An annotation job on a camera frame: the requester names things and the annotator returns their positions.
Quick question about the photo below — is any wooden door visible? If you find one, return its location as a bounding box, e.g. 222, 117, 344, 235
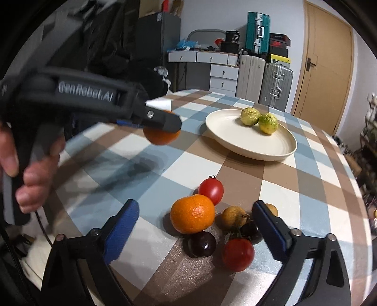
291, 0, 354, 133

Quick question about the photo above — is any silver suitcase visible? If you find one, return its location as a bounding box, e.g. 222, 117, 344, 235
259, 62, 294, 111

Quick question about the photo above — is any red apple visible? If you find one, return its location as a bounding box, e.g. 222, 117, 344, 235
222, 238, 255, 272

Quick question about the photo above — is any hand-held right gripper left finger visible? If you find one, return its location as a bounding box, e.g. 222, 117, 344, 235
41, 199, 140, 306

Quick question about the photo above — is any black cable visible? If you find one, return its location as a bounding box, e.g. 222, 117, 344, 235
35, 210, 55, 246

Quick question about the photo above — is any cream round plate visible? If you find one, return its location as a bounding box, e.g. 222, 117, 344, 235
205, 109, 297, 161

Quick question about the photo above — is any teal suitcase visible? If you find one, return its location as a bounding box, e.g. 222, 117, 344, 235
245, 12, 272, 55

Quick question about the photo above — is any blue plastic bag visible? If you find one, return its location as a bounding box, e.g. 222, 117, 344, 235
176, 39, 201, 49

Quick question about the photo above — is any orange mandarin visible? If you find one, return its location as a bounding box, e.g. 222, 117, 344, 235
143, 110, 181, 145
170, 194, 216, 234

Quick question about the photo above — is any beige suitcase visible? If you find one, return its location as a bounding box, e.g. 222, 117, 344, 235
236, 54, 266, 102

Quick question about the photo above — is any black red shoe box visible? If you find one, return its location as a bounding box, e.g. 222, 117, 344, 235
269, 33, 291, 48

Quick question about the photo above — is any white desk with drawers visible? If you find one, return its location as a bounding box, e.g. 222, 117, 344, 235
168, 50, 240, 96

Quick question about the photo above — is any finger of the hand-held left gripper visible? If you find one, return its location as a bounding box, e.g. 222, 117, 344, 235
129, 101, 182, 133

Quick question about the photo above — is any dark grey refrigerator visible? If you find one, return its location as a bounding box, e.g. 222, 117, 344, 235
137, 13, 181, 92

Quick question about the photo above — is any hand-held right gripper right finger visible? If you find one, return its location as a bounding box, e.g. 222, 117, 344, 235
251, 200, 352, 306

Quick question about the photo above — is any red tomato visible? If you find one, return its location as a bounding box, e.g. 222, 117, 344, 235
198, 176, 224, 206

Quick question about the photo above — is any dark purple plum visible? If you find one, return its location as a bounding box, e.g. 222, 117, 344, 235
188, 231, 217, 259
240, 221, 262, 244

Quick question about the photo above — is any black yellow box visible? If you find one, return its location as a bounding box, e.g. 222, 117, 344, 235
266, 54, 292, 64

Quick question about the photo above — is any green yellow round fruit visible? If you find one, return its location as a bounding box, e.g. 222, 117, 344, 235
258, 113, 279, 135
241, 107, 261, 126

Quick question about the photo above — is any person's left hand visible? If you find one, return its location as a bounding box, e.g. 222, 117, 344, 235
0, 123, 66, 214

